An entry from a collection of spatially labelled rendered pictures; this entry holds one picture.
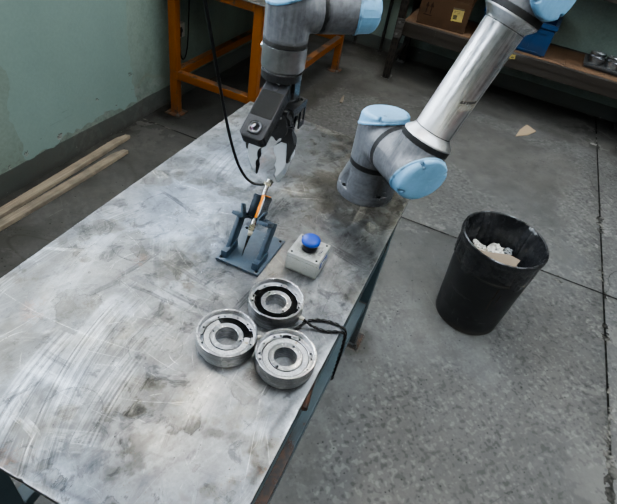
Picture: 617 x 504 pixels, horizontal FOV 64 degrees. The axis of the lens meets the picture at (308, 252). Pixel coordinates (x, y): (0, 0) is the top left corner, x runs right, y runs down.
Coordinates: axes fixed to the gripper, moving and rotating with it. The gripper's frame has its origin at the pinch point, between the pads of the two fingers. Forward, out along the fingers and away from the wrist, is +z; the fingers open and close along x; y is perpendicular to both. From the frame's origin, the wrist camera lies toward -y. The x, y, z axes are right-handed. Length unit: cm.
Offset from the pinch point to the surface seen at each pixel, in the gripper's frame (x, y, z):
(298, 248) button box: -9.4, -0.6, 14.6
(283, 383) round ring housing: -20.6, -30.2, 16.3
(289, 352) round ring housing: -18.6, -23.3, 17.4
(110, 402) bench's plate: 1.9, -44.8, 18.9
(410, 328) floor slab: -40, 72, 99
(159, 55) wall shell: 150, 165, 67
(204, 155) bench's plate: 29.1, 24.0, 19.0
